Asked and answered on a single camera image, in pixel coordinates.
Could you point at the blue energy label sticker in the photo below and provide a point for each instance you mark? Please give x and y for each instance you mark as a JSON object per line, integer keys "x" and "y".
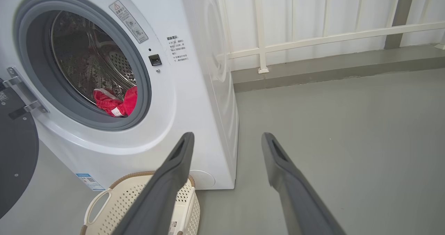
{"x": 88, "y": 181}

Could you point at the cream perforated laundry basket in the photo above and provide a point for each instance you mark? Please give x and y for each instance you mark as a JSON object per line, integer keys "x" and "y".
{"x": 114, "y": 207}

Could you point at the white washing machine body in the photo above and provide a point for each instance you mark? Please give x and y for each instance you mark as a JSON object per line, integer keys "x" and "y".
{"x": 180, "y": 106}

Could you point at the white metal railing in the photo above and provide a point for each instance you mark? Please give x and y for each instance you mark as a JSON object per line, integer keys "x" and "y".
{"x": 313, "y": 40}

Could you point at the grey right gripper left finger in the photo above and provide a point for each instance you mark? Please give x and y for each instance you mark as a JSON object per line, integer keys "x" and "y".
{"x": 156, "y": 189}

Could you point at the red garment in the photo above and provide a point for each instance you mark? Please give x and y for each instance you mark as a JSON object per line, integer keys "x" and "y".
{"x": 128, "y": 103}

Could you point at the black door latch slot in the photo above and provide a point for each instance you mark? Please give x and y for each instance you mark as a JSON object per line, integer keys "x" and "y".
{"x": 155, "y": 59}

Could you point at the black round washer door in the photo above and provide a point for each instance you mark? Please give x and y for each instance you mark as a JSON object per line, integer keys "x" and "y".
{"x": 17, "y": 151}

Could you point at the small QR code sticker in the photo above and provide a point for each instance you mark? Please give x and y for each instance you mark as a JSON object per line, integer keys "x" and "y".
{"x": 2, "y": 96}

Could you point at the round white filter cover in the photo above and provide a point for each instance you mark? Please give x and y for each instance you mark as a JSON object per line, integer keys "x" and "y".
{"x": 203, "y": 179}

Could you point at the black printed text label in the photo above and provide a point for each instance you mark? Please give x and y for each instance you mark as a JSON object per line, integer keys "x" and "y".
{"x": 177, "y": 49}

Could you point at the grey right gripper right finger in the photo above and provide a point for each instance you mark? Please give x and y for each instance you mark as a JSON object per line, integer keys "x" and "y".
{"x": 299, "y": 200}

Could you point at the grey rubber door seal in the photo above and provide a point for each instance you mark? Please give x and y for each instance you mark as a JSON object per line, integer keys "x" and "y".
{"x": 36, "y": 47}

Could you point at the silver door hinge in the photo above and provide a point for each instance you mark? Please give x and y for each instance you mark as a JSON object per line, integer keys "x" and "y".
{"x": 21, "y": 85}

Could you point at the grey warning sticker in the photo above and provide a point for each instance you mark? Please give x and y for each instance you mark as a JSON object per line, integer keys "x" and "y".
{"x": 128, "y": 21}

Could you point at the steel perforated washer drum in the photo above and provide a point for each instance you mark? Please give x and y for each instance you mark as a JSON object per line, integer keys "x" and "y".
{"x": 87, "y": 54}

